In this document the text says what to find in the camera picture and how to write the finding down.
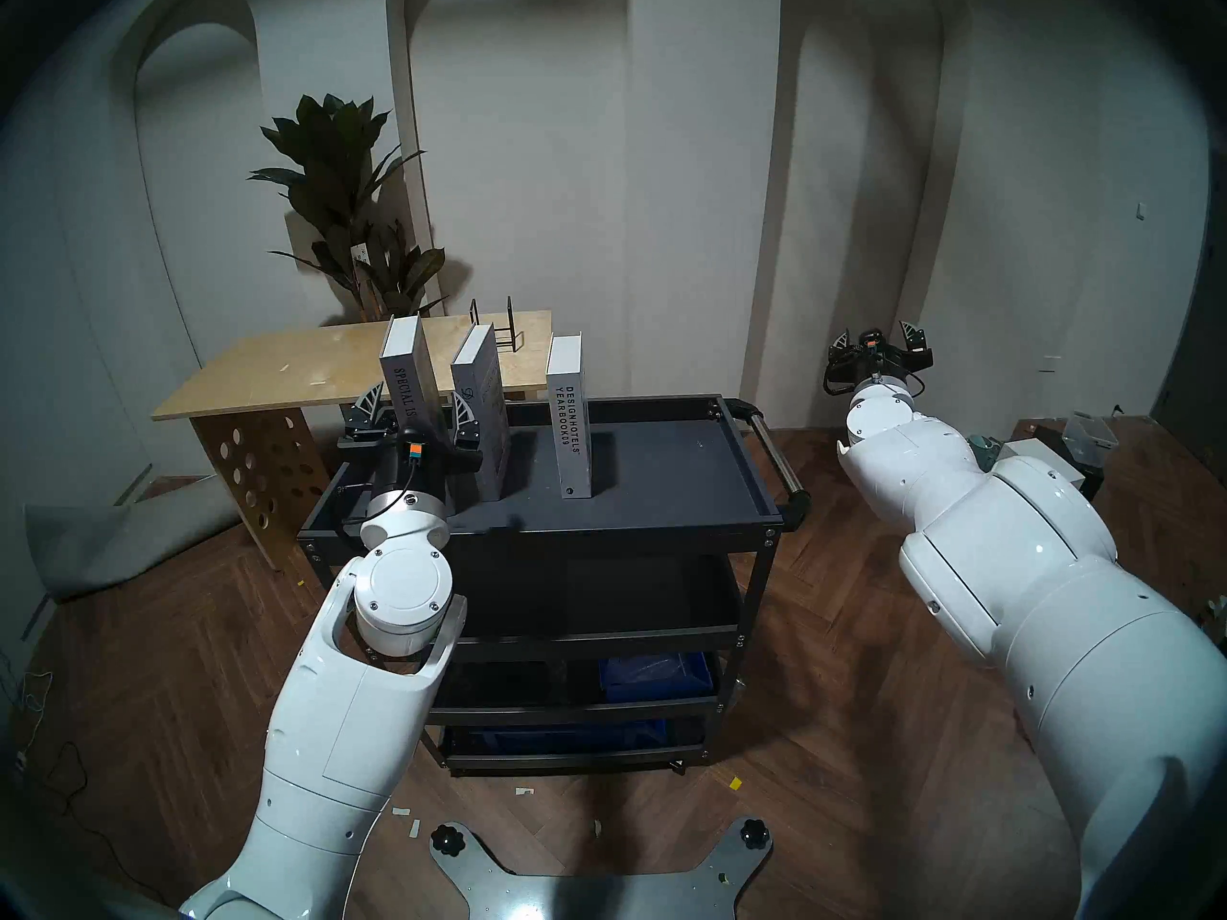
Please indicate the small blue plastic bin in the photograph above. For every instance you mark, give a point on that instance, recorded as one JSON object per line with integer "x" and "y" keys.
{"x": 657, "y": 676}

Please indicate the black star knob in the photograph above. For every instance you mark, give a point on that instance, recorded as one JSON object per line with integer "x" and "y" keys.
{"x": 753, "y": 835}
{"x": 447, "y": 840}

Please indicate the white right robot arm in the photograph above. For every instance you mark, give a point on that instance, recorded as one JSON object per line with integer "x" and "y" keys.
{"x": 1016, "y": 544}

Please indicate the white Design Hotels Yearbook book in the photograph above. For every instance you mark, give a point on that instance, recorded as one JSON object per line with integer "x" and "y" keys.
{"x": 570, "y": 420}

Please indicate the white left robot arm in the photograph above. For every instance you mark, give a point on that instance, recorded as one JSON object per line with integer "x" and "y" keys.
{"x": 355, "y": 717}

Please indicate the white cardboard box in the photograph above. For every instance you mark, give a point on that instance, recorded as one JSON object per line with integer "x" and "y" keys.
{"x": 1021, "y": 453}

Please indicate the tall grey Special Issue book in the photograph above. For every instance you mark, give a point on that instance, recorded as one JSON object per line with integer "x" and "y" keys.
{"x": 407, "y": 362}

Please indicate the large dark-leaved potted plant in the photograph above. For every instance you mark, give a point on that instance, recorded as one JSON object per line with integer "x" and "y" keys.
{"x": 331, "y": 161}

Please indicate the grey rolled floor mat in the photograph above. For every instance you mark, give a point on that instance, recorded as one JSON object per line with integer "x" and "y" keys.
{"x": 105, "y": 544}

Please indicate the clear plastic storage container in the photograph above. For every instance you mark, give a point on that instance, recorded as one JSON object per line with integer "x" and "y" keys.
{"x": 1091, "y": 429}

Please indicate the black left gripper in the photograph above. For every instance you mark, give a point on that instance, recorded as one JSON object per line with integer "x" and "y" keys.
{"x": 407, "y": 468}

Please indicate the black three-tier utility cart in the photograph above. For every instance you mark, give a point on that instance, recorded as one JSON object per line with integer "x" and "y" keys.
{"x": 661, "y": 477}

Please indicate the grey Discontent book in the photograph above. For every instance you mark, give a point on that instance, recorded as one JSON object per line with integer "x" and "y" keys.
{"x": 484, "y": 401}

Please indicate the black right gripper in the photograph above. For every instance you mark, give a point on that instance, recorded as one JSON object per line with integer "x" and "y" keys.
{"x": 882, "y": 364}

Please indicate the light wooden table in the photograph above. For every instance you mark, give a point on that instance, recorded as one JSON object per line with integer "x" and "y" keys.
{"x": 288, "y": 362}

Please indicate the wide blue plastic bin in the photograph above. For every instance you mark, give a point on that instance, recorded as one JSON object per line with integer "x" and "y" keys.
{"x": 566, "y": 736}

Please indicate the grey metal robot base plate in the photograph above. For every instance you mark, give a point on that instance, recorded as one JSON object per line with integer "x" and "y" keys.
{"x": 479, "y": 889}

